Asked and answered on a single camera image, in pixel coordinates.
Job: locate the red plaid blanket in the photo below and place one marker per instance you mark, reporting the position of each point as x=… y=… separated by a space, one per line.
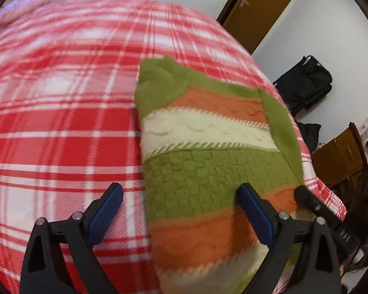
x=64 y=113

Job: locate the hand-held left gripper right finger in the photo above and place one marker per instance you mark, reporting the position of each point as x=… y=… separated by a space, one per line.
x=257 y=216

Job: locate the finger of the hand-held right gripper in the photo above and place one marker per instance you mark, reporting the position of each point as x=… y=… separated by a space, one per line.
x=306 y=199

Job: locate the black bag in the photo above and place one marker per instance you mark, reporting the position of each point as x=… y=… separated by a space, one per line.
x=310 y=134

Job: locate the black suitcase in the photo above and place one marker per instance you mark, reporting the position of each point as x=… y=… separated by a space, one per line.
x=306 y=82

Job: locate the green striped knit sweater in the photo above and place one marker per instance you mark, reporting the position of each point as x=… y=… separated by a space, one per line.
x=202 y=174

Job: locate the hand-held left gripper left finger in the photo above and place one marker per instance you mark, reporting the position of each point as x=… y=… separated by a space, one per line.
x=105 y=211

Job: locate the wooden chair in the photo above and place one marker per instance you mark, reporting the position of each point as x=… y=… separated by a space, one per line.
x=340 y=159

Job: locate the white wall socket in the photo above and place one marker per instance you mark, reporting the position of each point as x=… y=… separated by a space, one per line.
x=367 y=124

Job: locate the pink pillow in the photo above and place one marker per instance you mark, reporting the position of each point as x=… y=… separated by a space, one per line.
x=21 y=6

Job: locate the brown wooden door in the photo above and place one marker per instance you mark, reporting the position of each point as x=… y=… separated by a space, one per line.
x=260 y=12

